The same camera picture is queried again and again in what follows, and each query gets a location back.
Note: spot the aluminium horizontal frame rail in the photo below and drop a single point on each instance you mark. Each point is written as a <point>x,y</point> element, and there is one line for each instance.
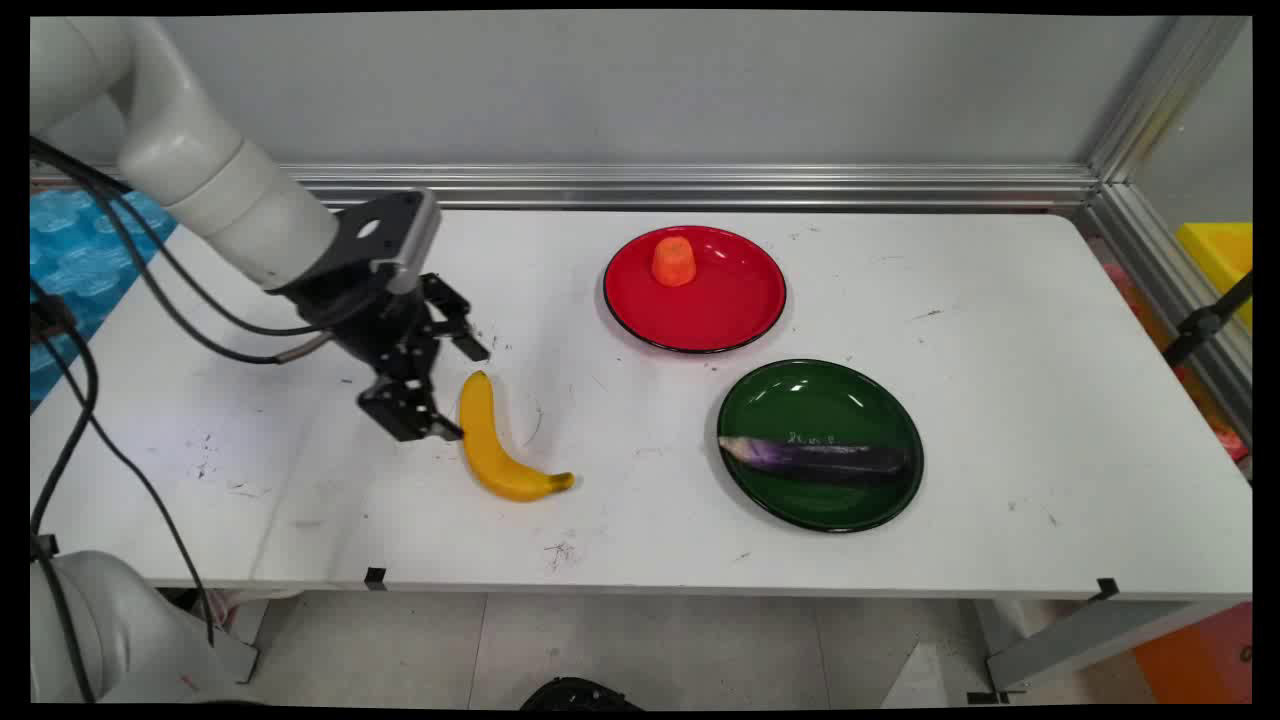
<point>700,187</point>

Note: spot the grey table leg brace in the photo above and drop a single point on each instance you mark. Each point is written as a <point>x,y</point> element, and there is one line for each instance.
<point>1090,640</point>

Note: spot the blue bubble wrap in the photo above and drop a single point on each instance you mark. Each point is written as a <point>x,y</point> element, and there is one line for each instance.
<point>75,260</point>

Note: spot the black round floor object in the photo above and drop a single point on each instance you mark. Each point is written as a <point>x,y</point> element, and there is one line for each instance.
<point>580,695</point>

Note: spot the orange box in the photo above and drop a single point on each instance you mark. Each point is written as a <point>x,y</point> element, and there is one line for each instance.
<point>1200,655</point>

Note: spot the aluminium side frame rail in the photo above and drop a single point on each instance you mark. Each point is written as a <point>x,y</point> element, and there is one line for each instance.
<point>1170,290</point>

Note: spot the black tape piece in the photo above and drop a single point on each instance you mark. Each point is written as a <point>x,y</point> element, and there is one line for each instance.
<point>375,578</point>
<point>1106,589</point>

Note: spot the green round plate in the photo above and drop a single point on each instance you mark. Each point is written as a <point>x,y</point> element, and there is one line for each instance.
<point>820,400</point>

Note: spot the purple eggplant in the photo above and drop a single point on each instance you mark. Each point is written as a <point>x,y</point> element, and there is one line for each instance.
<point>820,460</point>

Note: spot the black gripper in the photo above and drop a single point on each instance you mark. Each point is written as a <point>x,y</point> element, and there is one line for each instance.
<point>375,330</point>

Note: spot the aluminium frame post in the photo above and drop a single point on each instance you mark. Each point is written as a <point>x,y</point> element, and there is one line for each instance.
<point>1165,95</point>

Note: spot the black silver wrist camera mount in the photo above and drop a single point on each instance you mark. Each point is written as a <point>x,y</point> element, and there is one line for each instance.
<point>395,235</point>

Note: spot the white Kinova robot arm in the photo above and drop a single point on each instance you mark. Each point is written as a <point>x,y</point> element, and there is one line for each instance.
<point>210,190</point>

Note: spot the orange carrot piece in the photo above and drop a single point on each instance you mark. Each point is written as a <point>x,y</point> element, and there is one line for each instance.
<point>673,262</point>

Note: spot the yellow plastic box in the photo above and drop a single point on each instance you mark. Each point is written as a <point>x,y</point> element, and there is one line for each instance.
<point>1222,255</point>

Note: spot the red round plate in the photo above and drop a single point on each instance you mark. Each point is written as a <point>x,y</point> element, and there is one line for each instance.
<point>710,300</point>

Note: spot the yellow banana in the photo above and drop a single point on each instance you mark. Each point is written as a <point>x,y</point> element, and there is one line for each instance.
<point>485,445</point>

